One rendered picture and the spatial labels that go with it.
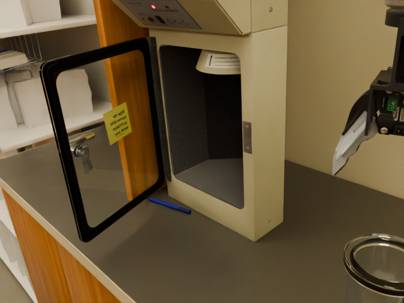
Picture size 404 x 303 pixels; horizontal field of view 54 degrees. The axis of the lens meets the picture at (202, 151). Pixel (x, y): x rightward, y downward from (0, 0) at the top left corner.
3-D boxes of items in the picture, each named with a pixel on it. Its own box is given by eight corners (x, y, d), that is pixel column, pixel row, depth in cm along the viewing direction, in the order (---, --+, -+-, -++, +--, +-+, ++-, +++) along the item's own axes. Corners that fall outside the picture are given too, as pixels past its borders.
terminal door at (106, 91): (165, 183, 109) (147, 35, 92) (83, 246, 86) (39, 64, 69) (163, 183, 110) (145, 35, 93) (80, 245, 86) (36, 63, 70)
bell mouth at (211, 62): (231, 55, 102) (231, 33, 100) (288, 62, 90) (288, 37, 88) (180, 68, 92) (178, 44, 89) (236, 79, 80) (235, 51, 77)
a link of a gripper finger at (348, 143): (304, 174, 46) (359, 121, 41) (318, 154, 51) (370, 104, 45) (324, 192, 46) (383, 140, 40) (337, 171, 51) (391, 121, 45)
